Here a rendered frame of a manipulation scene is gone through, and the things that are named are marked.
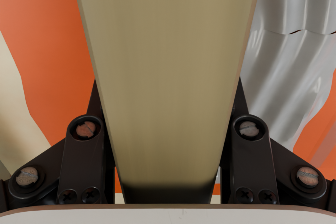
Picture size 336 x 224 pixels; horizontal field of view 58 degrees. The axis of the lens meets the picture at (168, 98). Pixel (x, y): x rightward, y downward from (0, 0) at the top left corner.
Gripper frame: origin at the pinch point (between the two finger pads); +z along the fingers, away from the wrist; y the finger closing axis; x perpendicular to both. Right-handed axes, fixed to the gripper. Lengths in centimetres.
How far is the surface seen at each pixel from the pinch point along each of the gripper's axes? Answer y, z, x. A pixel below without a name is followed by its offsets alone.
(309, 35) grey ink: 7.8, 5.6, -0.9
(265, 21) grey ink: 5.2, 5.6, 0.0
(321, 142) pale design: 12.5, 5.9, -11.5
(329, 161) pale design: 14.3, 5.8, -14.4
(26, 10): -7.6, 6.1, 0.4
